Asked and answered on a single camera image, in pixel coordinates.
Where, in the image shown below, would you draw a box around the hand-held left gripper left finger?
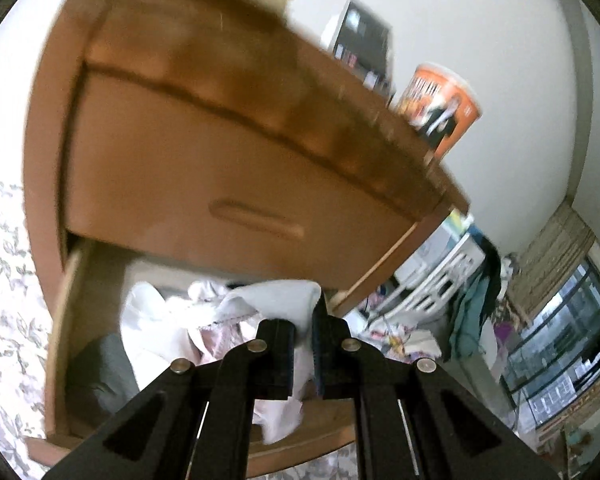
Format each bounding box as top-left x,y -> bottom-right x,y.
55,319 -> 298,480

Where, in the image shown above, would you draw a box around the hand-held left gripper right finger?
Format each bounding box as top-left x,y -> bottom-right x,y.
311,296 -> 546,480

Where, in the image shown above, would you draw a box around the white printed underwear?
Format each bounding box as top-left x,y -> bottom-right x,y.
215,280 -> 326,446

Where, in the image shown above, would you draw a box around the large wooden drawer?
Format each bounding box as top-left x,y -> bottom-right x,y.
25,237 -> 381,478

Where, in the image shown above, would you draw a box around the pink lacy underwear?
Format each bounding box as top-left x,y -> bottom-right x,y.
187,280 -> 261,363

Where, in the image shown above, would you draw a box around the small wooden drawer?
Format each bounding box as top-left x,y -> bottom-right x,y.
62,67 -> 433,293

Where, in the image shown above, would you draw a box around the white folded garment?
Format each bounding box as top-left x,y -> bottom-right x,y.
121,282 -> 203,383

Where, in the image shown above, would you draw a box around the hanging teal clothes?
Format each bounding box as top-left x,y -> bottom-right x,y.
450,237 -> 505,361

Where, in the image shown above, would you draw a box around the dark grey garment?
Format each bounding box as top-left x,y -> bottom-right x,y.
71,335 -> 142,413

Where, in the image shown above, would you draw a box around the window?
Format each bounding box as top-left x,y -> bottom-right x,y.
500,255 -> 600,413

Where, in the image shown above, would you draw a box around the beige woven blind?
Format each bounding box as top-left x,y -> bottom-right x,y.
509,200 -> 596,323

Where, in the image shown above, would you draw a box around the grey floral bedsheet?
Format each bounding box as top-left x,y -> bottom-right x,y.
0,180 -> 66,480

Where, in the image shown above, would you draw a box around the orange printed noodle cup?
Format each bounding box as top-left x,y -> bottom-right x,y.
390,62 -> 482,161

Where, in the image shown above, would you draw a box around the wooden nightstand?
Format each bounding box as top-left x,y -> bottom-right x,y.
22,0 -> 471,316

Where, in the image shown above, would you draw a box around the black flat box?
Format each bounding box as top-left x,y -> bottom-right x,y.
322,0 -> 397,102

